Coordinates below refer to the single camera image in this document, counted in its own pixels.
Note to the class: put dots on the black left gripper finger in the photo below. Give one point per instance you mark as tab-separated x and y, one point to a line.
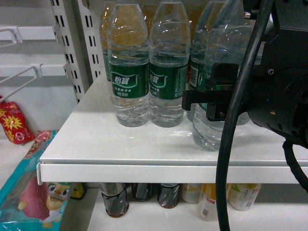
219	102

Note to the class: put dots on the dark tea bottle middle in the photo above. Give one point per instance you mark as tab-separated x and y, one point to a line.
142	191

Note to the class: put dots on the red snack packet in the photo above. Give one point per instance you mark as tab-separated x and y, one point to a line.
14	123

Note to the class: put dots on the white yellow drink bottle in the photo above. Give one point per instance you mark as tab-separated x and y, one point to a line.
207	208

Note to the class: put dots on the white perforated shelf upright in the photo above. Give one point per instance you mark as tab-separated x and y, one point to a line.
68	36

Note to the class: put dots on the water bottle green label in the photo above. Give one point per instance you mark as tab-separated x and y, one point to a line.
224	55

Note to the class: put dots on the dark tea bottle below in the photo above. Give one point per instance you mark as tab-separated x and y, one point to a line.
115	198

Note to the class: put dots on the cartoon bird snack bag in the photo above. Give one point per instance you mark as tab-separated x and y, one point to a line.
26	205

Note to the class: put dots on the dark tea bottle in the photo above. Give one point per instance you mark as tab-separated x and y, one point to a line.
168	195
142	191

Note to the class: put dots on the dark tea bottle right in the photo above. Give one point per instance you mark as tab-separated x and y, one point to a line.
168	195

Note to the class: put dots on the white drink bottle right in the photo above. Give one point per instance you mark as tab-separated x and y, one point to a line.
243	195

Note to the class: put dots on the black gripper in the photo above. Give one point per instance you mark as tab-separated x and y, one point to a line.
278	102

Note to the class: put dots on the shelf water bottle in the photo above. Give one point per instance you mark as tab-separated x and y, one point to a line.
169	51
201	36
128	54

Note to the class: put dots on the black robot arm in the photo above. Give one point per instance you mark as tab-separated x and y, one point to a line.
286	45

